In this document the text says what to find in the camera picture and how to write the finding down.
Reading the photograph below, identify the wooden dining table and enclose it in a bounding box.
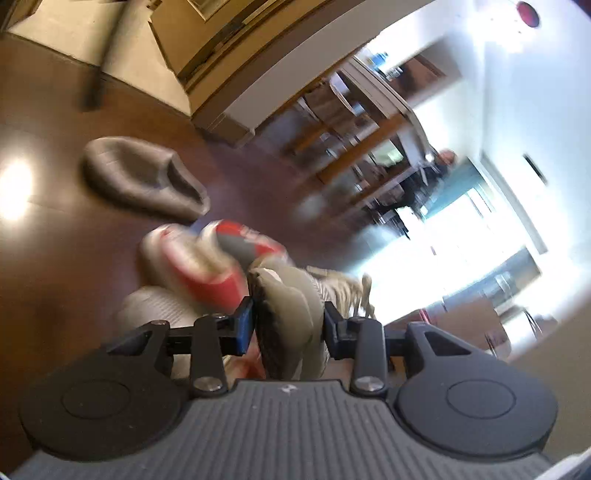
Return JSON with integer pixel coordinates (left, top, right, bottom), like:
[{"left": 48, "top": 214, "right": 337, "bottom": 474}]
[{"left": 287, "top": 57, "right": 434, "bottom": 185}]

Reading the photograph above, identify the red grey slipper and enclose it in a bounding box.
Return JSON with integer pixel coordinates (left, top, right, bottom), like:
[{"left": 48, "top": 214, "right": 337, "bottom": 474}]
[
  {"left": 198, "top": 219, "right": 290, "bottom": 271},
  {"left": 115, "top": 223, "right": 249, "bottom": 379}
]

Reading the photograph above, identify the person in dark clothes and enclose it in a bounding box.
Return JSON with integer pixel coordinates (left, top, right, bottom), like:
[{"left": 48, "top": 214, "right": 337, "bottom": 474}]
[{"left": 369, "top": 149, "right": 457, "bottom": 237}]

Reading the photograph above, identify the red grey slipper back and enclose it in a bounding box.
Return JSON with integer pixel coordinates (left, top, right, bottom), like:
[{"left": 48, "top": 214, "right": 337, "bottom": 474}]
[{"left": 198, "top": 219, "right": 290, "bottom": 271}]

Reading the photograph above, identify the beige quilted slipper front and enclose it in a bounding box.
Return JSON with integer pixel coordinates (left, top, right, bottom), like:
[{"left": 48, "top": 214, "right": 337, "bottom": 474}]
[{"left": 83, "top": 136, "right": 211, "bottom": 223}]

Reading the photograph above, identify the red grey slipper front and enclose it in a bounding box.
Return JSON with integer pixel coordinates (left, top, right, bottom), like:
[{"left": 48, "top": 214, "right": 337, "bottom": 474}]
[{"left": 115, "top": 223, "right": 249, "bottom": 379}]

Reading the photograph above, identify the white sneaker coral lining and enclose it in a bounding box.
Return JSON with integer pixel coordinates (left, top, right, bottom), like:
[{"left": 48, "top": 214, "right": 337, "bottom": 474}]
[{"left": 246, "top": 254, "right": 375, "bottom": 381}]

